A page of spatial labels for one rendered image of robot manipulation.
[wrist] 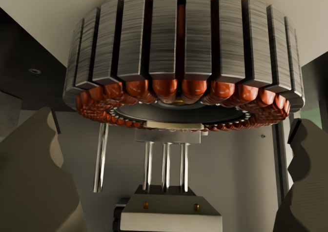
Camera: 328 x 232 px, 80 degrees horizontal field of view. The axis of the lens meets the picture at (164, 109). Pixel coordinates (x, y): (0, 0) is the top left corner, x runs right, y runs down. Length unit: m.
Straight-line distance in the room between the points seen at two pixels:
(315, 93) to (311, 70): 0.07
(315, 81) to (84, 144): 0.33
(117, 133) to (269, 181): 0.28
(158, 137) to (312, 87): 0.16
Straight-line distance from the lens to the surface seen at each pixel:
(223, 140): 0.37
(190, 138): 0.23
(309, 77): 0.21
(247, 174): 0.39
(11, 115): 0.33
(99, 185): 0.19
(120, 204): 0.33
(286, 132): 0.35
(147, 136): 0.23
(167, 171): 0.25
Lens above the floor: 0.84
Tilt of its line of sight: 12 degrees down
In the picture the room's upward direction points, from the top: 178 degrees counter-clockwise
